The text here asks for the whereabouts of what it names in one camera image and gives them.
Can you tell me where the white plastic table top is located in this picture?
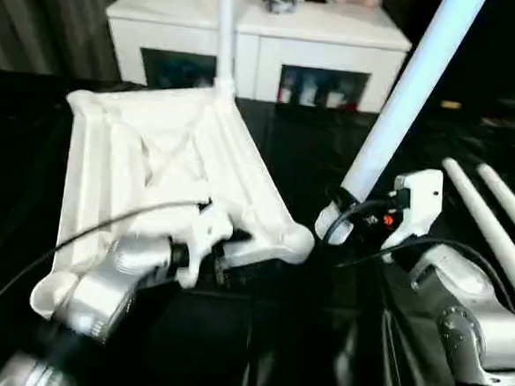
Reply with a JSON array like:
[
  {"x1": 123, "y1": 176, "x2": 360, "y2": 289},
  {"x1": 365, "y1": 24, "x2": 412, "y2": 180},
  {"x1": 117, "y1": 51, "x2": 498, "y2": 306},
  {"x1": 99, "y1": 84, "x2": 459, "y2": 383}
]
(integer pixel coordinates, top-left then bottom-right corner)
[{"x1": 26, "y1": 74, "x2": 326, "y2": 338}]

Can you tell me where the white plastic table leg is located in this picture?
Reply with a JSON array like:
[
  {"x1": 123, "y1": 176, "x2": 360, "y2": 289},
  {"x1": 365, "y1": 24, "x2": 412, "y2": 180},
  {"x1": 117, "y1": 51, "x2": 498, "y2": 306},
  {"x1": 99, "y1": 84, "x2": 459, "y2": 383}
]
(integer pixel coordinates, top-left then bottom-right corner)
[
  {"x1": 209, "y1": 0, "x2": 244, "y2": 103},
  {"x1": 472, "y1": 162, "x2": 515, "y2": 241},
  {"x1": 430, "y1": 156, "x2": 515, "y2": 319},
  {"x1": 313, "y1": 0, "x2": 489, "y2": 256}
]

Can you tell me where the black work mat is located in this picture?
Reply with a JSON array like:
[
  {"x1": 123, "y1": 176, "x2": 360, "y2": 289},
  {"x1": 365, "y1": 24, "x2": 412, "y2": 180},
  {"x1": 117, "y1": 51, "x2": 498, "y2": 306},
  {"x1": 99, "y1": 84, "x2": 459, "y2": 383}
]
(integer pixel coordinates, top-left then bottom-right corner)
[{"x1": 0, "y1": 68, "x2": 515, "y2": 386}]

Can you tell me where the white cabinet with openings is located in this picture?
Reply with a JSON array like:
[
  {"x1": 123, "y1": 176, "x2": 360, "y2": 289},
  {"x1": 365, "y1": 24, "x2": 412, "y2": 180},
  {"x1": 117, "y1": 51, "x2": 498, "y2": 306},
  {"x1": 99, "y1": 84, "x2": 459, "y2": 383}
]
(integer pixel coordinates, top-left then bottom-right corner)
[{"x1": 99, "y1": 0, "x2": 417, "y2": 117}]

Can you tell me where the small shiny metal ornament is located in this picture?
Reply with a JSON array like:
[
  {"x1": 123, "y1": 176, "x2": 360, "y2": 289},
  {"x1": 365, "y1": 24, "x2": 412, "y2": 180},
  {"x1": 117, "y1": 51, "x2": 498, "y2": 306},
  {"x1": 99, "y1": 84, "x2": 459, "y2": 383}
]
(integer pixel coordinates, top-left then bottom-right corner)
[{"x1": 260, "y1": 0, "x2": 301, "y2": 17}]

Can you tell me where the grey curtain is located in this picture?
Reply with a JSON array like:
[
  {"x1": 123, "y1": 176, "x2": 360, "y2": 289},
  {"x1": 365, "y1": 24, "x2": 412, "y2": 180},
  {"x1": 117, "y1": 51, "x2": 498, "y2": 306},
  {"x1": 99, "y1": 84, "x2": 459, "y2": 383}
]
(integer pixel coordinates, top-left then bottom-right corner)
[{"x1": 0, "y1": 0, "x2": 138, "y2": 87}]

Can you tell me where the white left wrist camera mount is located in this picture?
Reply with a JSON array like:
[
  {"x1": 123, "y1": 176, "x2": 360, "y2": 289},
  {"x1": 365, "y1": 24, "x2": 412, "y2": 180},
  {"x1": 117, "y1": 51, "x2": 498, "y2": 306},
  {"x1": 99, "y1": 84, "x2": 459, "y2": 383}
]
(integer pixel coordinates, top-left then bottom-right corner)
[{"x1": 161, "y1": 199, "x2": 236, "y2": 293}]

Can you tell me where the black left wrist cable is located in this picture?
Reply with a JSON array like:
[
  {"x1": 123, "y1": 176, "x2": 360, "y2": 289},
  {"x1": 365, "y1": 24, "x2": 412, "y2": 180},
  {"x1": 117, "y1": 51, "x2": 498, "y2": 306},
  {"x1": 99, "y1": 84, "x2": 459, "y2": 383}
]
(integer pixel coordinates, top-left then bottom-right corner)
[{"x1": 0, "y1": 186, "x2": 212, "y2": 365}]

